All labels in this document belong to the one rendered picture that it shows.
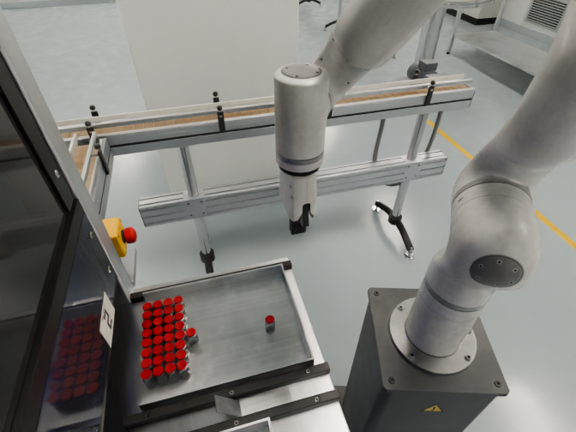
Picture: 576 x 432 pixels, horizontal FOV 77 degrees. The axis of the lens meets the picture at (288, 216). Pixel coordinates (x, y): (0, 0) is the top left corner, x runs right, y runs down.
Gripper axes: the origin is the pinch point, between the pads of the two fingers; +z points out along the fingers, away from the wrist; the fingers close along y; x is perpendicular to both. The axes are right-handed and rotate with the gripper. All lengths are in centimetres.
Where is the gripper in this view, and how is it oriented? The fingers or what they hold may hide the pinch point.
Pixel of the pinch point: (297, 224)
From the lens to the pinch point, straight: 74.7
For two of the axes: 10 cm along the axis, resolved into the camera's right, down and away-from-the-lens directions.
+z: 0.0, 7.4, 6.7
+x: 9.6, -1.8, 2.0
